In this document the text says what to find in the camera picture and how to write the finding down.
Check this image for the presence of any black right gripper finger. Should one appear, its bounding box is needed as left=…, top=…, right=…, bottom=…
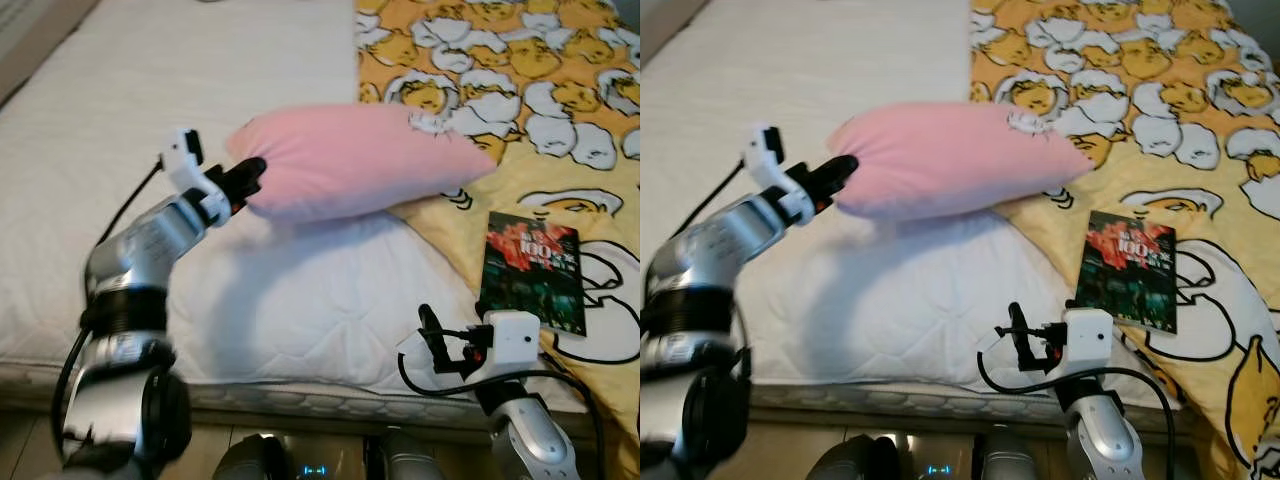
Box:
left=418, top=303, right=447, bottom=373
left=1005, top=300, right=1032, bottom=371

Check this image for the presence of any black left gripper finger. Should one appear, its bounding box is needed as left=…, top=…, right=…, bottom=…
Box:
left=232, top=156, right=269, bottom=197
left=822, top=154, right=861, bottom=196

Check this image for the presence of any pink pillow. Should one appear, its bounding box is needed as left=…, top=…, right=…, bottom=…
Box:
left=225, top=100, right=498, bottom=223
left=828, top=100, right=1096, bottom=221

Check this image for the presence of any dark red green book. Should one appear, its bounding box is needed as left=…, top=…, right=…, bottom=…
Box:
left=478, top=210, right=587, bottom=338
left=1075, top=210, right=1179, bottom=336

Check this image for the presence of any yellow egg cartoon blanket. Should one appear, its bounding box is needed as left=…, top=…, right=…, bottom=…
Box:
left=970, top=0, right=1280, bottom=480
left=355, top=0, right=641, bottom=480

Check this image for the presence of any grey robot right leg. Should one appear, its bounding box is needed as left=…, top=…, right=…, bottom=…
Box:
left=975, top=425, right=1048, bottom=480
left=365, top=428, right=448, bottom=480

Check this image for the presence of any grey robot leg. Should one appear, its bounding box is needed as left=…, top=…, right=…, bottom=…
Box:
left=213, top=432, right=293, bottom=480
left=805, top=432, right=891, bottom=480
left=365, top=428, right=448, bottom=480
left=975, top=425, right=1048, bottom=480

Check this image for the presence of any white quilted mattress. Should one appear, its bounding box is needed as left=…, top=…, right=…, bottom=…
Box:
left=640, top=0, right=1191, bottom=413
left=0, top=0, right=601, bottom=413

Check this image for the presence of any grey brown bed base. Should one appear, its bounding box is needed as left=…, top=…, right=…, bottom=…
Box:
left=0, top=385, right=601, bottom=441
left=745, top=395, right=1191, bottom=441

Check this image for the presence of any grey robot left leg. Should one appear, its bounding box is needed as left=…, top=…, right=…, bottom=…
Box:
left=213, top=432, right=293, bottom=480
left=805, top=432, right=891, bottom=480

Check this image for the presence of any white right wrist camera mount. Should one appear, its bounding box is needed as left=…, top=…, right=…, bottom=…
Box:
left=480, top=310, right=543, bottom=386
left=1060, top=308, right=1116, bottom=386

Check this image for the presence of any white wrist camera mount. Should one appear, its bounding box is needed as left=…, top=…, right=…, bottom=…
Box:
left=480, top=310, right=543, bottom=386
left=160, top=127, right=232, bottom=226
left=742, top=123, right=816, bottom=226
left=1060, top=308, right=1116, bottom=386

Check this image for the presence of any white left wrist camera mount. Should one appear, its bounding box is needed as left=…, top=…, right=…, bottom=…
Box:
left=742, top=123, right=816, bottom=226
left=160, top=127, right=232, bottom=226

